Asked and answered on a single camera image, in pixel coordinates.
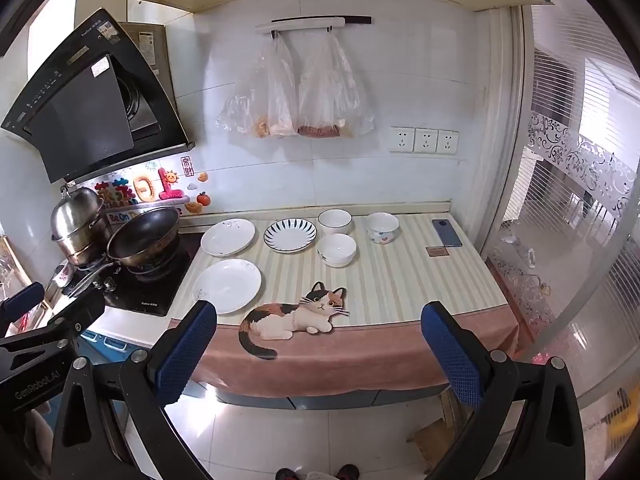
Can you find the clear plastic bag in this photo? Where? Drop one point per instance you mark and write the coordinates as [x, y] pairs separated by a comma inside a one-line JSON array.
[[265, 95], [330, 95]]

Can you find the white plate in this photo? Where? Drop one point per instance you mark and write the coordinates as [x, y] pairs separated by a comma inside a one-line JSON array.
[[227, 237], [227, 286]]

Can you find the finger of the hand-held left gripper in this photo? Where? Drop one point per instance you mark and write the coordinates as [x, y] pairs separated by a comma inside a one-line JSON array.
[[22, 301], [75, 312]]

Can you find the dark frying pan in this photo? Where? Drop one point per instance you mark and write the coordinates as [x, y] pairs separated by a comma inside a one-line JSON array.
[[145, 237]]

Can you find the black gas stove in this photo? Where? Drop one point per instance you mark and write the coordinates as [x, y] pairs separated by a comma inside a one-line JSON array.
[[150, 295]]

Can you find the steel hood chimney box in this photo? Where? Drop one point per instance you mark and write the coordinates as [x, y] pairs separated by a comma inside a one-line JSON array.
[[147, 55]]

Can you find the cardboard box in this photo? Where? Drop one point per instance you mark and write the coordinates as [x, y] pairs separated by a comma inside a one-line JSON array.
[[440, 435]]

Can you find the white bowl with coloured print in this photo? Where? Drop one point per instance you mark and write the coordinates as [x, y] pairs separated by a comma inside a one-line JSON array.
[[381, 227]]

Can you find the frosted glass sliding door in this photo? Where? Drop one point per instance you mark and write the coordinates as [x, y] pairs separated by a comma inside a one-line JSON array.
[[575, 210]]

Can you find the black range hood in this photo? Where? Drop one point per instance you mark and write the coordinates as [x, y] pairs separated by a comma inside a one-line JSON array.
[[75, 110]]

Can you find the white wall hook rail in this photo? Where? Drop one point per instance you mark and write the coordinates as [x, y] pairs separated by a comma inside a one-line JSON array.
[[300, 25]]

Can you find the colourful wall stickers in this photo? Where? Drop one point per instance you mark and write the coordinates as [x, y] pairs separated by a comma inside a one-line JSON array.
[[150, 190]]

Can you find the blue striped plate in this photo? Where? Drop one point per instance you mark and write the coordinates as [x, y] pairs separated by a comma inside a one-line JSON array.
[[290, 236]]

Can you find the striped cat tablecloth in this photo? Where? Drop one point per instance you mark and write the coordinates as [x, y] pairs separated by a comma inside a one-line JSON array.
[[390, 285]]

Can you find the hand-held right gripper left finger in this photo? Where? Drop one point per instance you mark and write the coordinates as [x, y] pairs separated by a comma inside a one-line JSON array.
[[185, 355]]

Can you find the white wall socket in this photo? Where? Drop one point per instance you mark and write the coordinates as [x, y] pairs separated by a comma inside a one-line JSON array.
[[447, 141], [426, 140], [402, 139]]

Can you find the steel pot with lid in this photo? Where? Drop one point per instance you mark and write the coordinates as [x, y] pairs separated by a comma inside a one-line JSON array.
[[80, 220]]

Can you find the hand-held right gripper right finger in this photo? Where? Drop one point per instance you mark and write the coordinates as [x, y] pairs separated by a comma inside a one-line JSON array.
[[450, 355]]

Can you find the dark red shoe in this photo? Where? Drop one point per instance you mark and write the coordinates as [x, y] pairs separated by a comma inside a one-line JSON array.
[[348, 472], [287, 474]]

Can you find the small brown card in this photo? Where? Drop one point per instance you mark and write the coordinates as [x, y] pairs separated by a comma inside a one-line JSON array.
[[437, 251]]

